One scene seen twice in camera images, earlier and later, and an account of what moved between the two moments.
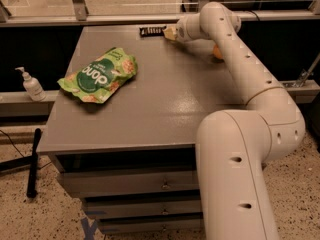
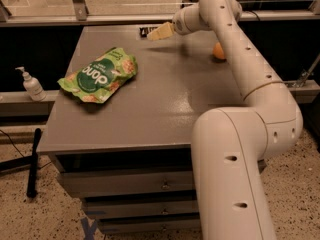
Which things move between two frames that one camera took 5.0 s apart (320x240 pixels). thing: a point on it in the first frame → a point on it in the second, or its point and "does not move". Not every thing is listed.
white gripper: [181, 31] → [180, 24]
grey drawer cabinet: [123, 130] does not move
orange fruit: [217, 52] does not move
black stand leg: [30, 161] does not move
